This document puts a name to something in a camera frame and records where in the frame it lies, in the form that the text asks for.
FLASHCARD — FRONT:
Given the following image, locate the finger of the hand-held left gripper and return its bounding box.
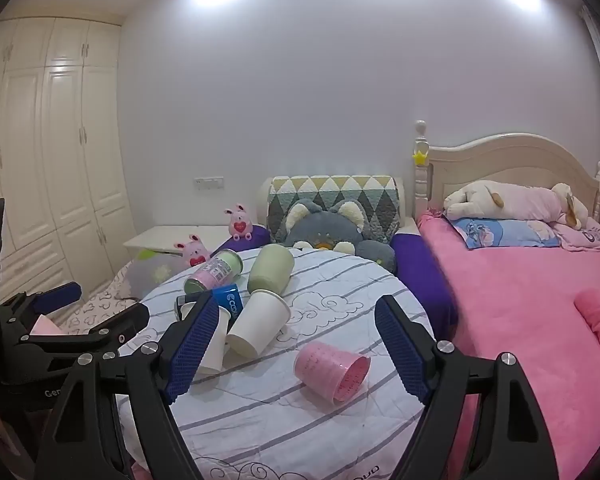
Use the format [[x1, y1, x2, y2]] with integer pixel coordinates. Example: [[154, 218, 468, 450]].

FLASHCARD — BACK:
[[0, 282, 83, 337], [20, 303, 150, 357]]

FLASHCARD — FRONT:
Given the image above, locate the heart print sheet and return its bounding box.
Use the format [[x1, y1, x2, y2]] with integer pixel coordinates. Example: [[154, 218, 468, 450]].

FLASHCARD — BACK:
[[59, 260, 142, 337]]

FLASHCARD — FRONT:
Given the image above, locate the blue cup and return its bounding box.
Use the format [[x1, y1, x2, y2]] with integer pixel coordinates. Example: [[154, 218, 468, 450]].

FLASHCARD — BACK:
[[211, 283, 253, 319]]

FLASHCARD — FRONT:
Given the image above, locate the pink bunny plush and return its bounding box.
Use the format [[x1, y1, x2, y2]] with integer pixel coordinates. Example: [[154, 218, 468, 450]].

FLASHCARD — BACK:
[[173, 233, 211, 267], [223, 203, 254, 241]]

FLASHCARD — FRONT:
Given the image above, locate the pink printed pillow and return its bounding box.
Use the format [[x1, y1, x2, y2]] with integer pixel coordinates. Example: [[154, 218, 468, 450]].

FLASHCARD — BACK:
[[554, 222, 600, 254]]

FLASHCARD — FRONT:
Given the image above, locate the cream wardrobe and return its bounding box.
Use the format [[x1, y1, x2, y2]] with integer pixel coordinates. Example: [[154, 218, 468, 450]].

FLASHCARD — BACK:
[[0, 16, 137, 307]]

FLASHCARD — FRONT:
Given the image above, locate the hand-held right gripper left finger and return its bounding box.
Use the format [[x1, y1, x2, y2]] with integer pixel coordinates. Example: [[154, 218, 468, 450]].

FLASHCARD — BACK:
[[28, 291, 221, 480]]

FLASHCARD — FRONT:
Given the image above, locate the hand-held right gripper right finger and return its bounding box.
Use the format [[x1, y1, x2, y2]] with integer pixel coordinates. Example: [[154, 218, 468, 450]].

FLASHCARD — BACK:
[[374, 294, 561, 480]]

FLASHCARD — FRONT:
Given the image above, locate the pink fleece blanket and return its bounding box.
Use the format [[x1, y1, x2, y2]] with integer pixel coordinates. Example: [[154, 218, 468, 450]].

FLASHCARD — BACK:
[[415, 209, 600, 480]]

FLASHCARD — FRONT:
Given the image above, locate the pale green cup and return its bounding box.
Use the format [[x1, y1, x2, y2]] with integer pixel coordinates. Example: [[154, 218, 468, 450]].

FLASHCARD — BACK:
[[247, 244, 296, 295]]

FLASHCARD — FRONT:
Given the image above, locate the pink plastic cup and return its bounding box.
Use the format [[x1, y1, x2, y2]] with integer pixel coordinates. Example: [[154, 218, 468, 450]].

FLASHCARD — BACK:
[[293, 341, 371, 405]]

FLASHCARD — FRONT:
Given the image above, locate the blue printed pillow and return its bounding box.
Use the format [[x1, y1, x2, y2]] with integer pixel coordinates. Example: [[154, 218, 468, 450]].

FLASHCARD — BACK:
[[445, 215, 564, 250]]

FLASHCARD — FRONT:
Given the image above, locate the white and pink plush dog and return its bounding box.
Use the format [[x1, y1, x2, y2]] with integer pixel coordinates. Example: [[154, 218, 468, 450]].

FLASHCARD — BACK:
[[442, 180, 589, 231]]

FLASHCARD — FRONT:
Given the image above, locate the white nightstand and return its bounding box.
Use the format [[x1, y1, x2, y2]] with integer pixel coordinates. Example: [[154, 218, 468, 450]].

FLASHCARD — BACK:
[[123, 224, 237, 262]]

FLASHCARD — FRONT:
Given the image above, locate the purple bed sheet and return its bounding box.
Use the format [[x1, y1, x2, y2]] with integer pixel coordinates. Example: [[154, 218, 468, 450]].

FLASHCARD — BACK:
[[210, 224, 457, 344]]

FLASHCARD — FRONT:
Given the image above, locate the cream wooden bed headboard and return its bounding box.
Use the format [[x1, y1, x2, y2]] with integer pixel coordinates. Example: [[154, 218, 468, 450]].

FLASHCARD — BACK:
[[412, 120, 600, 222]]

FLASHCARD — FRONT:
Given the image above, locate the triangle patterned quilted cover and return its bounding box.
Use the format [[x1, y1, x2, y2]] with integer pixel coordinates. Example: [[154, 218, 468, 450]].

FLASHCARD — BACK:
[[267, 175, 401, 246]]

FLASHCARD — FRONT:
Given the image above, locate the green cup with pink label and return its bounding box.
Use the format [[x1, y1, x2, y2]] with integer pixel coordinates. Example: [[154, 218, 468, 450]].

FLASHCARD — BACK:
[[183, 248, 244, 295]]

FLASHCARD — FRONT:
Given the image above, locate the mesh cover with green flowers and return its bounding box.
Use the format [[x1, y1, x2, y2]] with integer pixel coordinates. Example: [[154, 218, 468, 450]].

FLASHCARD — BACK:
[[129, 250, 192, 302]]

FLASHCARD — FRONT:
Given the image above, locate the black cup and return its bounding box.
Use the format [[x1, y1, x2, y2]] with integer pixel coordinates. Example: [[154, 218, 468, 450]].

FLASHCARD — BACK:
[[174, 293, 201, 320]]

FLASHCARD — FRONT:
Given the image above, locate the large white paper cup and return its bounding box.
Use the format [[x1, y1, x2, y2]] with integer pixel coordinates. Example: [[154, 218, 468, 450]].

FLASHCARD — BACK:
[[226, 287, 292, 358]]

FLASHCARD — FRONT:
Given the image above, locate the small white paper cup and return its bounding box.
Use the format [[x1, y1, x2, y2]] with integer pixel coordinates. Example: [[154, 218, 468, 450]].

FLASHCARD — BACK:
[[180, 303, 232, 376]]

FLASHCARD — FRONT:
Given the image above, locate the grey cat plush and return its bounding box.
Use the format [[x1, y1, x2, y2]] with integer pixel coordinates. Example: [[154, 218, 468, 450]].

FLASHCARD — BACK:
[[282, 198, 399, 274]]

